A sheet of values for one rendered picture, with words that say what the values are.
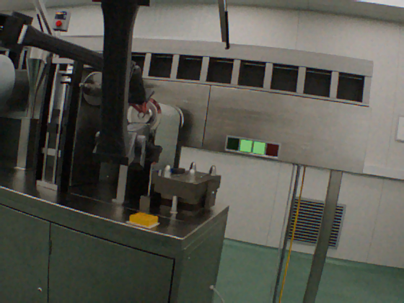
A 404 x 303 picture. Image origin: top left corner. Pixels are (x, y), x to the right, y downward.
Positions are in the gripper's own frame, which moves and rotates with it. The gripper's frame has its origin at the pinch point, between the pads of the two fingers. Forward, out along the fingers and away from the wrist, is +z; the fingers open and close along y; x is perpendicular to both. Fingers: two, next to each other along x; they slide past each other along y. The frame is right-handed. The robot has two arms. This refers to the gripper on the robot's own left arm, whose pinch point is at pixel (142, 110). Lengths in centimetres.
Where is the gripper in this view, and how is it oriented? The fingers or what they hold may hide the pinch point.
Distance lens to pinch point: 134.7
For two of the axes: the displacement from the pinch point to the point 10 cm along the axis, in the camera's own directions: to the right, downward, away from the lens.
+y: 9.4, 2.0, -2.6
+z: 0.8, 6.4, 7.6
